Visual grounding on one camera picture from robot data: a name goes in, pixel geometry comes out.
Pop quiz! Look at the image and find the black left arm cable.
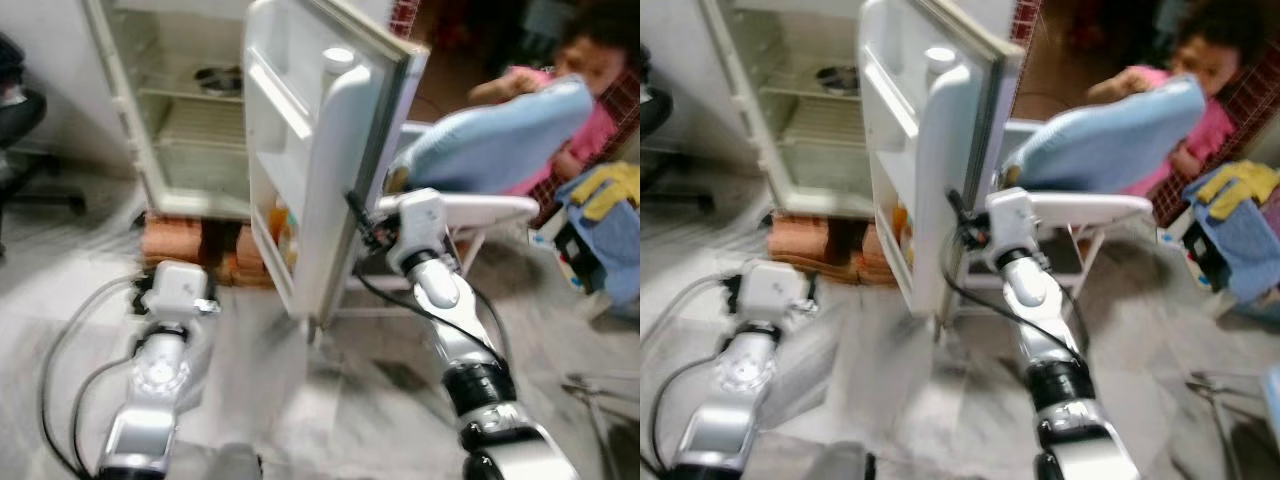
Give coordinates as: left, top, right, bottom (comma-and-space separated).
38, 274, 143, 478
640, 274, 738, 478

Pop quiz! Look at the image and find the yellow rubber glove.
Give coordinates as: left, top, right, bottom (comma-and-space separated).
578, 161, 641, 223
1208, 159, 1280, 223

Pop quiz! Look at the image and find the orange drink bottle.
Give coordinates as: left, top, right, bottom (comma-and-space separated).
892, 203, 914, 263
267, 199, 297, 268

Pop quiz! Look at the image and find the light blue pillow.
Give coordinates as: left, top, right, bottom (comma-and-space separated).
999, 74, 1208, 198
384, 74, 598, 198

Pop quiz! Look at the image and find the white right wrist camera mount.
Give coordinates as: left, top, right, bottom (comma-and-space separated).
985, 187, 1039, 255
397, 189, 449, 257

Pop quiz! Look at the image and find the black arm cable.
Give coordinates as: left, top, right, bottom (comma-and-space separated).
942, 226, 1093, 363
38, 274, 143, 478
640, 274, 738, 478
348, 262, 513, 373

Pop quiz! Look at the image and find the steel bowl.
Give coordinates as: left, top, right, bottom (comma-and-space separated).
194, 64, 245, 98
814, 64, 862, 97

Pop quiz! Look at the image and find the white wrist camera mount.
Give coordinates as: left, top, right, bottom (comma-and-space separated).
742, 259, 804, 323
397, 189, 449, 257
985, 187, 1039, 255
149, 261, 210, 322

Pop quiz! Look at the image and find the child in pink shirt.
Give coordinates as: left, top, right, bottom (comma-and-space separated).
468, 0, 641, 198
1088, 0, 1265, 198

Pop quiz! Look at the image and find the black office chair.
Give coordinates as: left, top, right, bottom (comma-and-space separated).
0, 34, 88, 218

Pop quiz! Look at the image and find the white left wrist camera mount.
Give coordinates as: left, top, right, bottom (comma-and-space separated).
742, 259, 804, 323
149, 261, 210, 322

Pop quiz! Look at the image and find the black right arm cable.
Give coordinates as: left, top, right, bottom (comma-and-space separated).
942, 226, 1093, 363
348, 262, 513, 373

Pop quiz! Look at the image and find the grey metal rack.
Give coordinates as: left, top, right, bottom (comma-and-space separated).
559, 371, 641, 480
1184, 369, 1280, 480

